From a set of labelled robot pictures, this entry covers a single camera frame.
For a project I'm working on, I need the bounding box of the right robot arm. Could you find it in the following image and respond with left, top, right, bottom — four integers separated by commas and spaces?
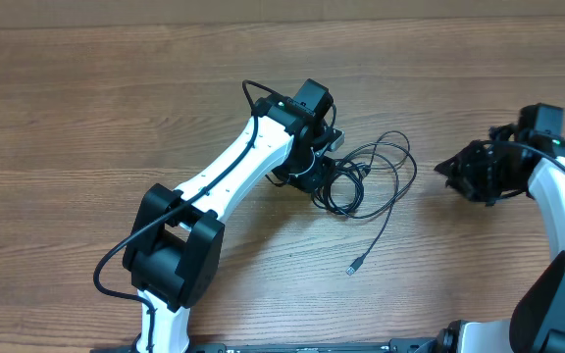
420, 103, 565, 353

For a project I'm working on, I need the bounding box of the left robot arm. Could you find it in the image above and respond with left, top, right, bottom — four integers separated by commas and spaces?
123, 79, 343, 352

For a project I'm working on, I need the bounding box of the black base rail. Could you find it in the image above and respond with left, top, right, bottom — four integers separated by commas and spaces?
90, 336, 440, 353

